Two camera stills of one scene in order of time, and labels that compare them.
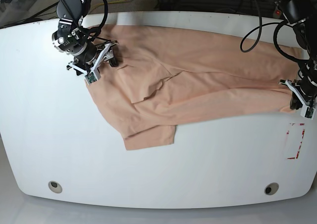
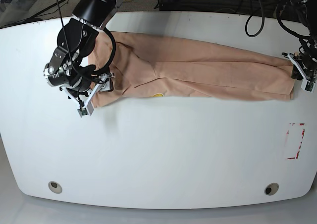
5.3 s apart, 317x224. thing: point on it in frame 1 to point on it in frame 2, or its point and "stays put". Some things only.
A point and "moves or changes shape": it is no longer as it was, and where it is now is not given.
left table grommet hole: (55, 187) stays put
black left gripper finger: (113, 62) to (111, 85)
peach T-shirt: (165, 78) moves or changes shape
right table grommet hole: (271, 189) stays put
